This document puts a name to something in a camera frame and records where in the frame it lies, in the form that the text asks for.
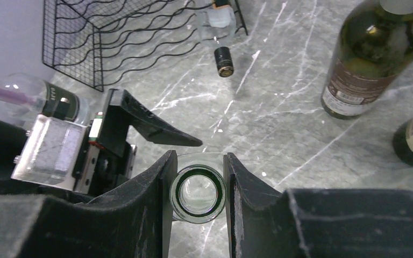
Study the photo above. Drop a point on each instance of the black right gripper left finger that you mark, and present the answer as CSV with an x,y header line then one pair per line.
x,y
132,220

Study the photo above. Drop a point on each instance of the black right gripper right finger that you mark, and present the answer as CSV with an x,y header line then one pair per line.
x,y
263,222

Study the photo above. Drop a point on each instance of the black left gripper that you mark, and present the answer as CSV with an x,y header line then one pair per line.
x,y
56,158

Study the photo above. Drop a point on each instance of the clear glass bottle mouth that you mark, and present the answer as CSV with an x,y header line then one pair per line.
x,y
198,191

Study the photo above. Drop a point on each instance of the green wine bottle silver neck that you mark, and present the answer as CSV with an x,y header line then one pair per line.
x,y
374,46

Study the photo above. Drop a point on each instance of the black wire wine rack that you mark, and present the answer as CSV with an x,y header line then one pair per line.
x,y
98,42

